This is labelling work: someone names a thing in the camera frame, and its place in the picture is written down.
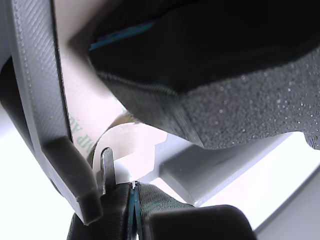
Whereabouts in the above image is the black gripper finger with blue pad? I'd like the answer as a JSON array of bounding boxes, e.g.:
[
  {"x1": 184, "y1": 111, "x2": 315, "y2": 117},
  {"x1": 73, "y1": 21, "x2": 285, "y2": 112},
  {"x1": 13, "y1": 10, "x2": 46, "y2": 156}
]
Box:
[{"x1": 88, "y1": 0, "x2": 320, "y2": 151}]

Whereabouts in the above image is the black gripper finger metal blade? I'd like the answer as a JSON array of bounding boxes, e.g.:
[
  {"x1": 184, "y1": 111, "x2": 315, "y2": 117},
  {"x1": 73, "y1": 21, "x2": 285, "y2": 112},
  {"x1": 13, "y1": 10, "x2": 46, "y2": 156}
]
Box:
[{"x1": 66, "y1": 147, "x2": 197, "y2": 240}]

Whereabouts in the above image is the tan 3M tape liner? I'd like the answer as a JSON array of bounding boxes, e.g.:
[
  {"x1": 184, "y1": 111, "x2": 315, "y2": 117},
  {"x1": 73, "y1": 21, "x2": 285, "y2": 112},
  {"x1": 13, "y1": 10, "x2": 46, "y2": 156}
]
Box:
[{"x1": 51, "y1": 0, "x2": 169, "y2": 176}]

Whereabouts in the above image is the black retaining clip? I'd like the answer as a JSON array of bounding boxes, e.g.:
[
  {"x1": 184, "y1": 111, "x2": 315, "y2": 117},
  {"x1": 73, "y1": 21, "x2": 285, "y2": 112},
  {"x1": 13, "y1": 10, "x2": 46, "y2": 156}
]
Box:
[{"x1": 41, "y1": 137, "x2": 104, "y2": 225}]

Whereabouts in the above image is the gray fixture tray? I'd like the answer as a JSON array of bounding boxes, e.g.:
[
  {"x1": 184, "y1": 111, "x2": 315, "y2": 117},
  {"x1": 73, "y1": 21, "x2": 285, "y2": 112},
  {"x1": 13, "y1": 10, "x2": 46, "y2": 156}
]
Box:
[{"x1": 6, "y1": 0, "x2": 295, "y2": 209}]

